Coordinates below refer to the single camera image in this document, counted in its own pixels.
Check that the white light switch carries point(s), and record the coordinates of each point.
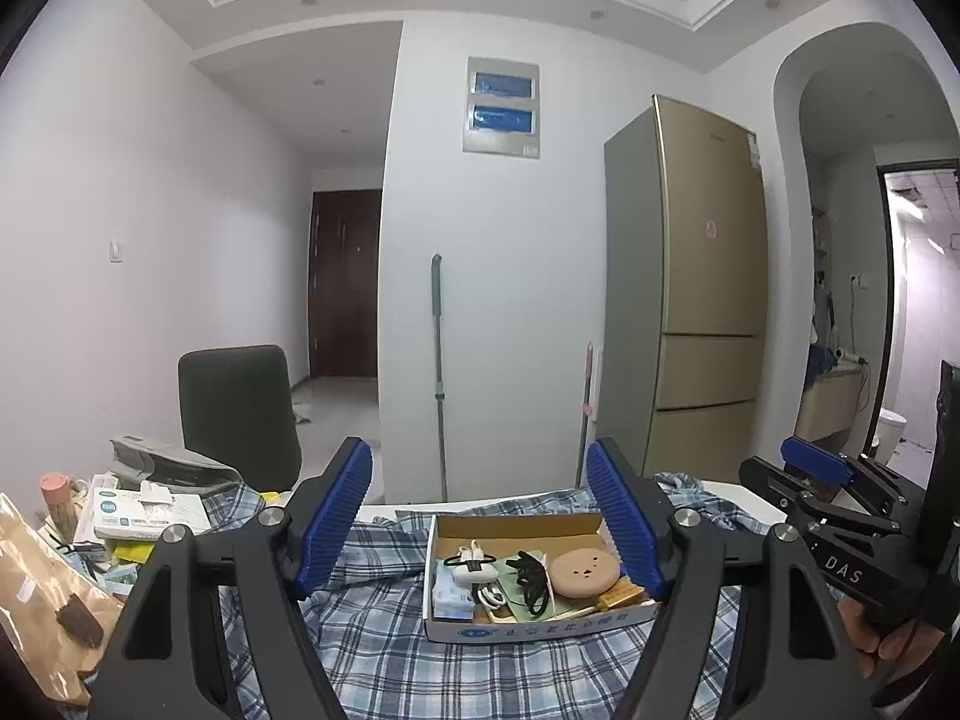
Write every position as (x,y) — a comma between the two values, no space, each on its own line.
(115,252)

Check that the pink broom handle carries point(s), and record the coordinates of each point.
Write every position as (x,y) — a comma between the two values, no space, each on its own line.
(586,412)

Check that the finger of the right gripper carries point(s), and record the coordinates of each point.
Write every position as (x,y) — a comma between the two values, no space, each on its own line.
(802,506)

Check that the gold refrigerator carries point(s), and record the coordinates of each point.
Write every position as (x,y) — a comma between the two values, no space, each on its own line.
(686,292)

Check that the grey folded bag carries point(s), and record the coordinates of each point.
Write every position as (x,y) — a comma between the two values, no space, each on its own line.
(136,459)

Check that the cardboard tray box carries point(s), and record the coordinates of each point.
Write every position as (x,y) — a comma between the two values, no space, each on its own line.
(480,548)

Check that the grey electrical panel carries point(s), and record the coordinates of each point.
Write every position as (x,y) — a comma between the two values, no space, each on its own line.
(502,108)

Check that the brown wooden door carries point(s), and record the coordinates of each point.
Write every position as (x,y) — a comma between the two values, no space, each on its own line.
(342,286)

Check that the brown paper bag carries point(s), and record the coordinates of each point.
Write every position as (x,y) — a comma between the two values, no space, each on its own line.
(57,621)

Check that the dark green chair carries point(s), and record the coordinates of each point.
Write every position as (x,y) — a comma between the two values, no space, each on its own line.
(236,408)

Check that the blue tissue pack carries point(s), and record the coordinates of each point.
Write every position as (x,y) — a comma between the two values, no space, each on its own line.
(450,601)

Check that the blue plaid cloth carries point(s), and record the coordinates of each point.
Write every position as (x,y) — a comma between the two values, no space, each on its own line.
(367,629)

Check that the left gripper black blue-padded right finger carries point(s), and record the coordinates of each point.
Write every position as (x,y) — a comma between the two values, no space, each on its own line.
(791,657)

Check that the person's right hand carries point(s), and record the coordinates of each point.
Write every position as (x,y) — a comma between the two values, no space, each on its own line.
(898,654)

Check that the beige cabinet in doorway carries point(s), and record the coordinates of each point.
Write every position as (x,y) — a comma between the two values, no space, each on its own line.
(831,404)

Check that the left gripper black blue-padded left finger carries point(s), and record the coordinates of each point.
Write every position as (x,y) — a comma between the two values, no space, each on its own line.
(167,657)

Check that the round tan cookie plush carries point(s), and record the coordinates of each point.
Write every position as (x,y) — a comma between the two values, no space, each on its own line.
(584,573)

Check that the white blue box stack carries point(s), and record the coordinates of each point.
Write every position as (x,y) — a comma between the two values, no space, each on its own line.
(123,515)

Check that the green snap pouch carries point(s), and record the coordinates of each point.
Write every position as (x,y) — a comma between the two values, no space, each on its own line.
(527,602)

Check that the yellow blue small box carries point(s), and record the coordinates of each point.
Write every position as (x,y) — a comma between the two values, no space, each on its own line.
(623,593)

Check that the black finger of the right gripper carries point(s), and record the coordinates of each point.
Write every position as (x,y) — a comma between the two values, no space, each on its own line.
(873,485)

